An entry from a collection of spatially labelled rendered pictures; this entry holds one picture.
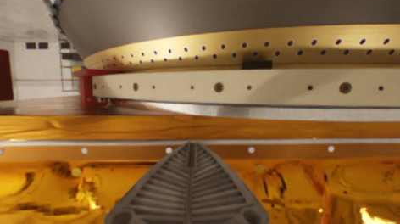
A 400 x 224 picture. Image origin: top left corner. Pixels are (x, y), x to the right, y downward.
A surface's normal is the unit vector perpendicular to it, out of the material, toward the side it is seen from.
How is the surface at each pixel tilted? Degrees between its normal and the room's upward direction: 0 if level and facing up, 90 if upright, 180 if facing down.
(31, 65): 90
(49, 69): 90
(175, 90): 90
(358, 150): 90
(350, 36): 62
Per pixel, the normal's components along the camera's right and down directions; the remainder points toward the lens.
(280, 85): -0.18, 0.08
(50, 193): 0.29, -0.58
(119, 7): -0.41, 0.53
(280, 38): -0.16, 0.55
